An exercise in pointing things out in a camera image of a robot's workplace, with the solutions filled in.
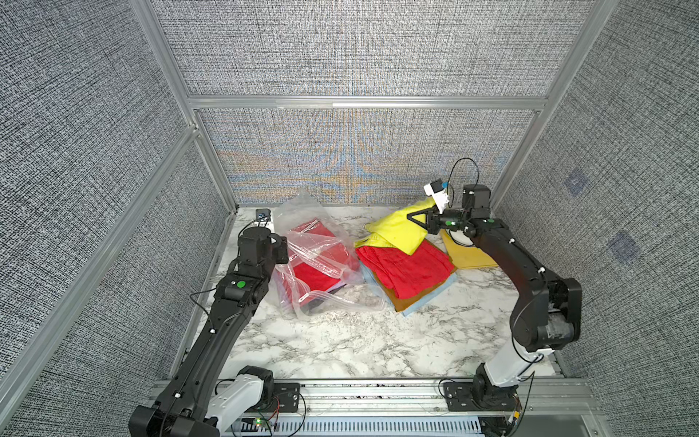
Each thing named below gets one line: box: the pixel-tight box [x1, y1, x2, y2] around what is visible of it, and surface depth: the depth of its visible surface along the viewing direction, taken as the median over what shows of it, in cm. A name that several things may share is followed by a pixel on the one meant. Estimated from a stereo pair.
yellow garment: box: [354, 198, 436, 256], surface depth 83 cm
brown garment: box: [374, 267, 458, 313], surface depth 89 cm
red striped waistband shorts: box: [279, 217, 362, 306], surface depth 78 cm
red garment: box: [355, 239, 456, 298], surface depth 93 cm
